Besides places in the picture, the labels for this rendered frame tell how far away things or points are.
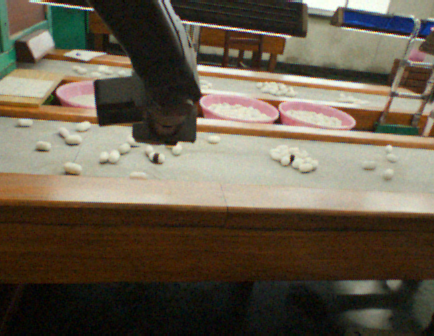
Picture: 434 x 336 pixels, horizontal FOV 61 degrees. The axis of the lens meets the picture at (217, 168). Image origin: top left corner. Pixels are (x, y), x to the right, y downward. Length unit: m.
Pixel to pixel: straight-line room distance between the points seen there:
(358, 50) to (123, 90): 6.60
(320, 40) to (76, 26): 4.22
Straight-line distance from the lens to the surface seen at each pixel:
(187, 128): 0.60
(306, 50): 6.54
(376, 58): 7.22
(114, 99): 0.48
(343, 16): 1.58
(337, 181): 0.93
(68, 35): 3.57
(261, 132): 1.08
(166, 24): 0.34
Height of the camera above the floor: 1.12
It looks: 27 degrees down
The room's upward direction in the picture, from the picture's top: 9 degrees clockwise
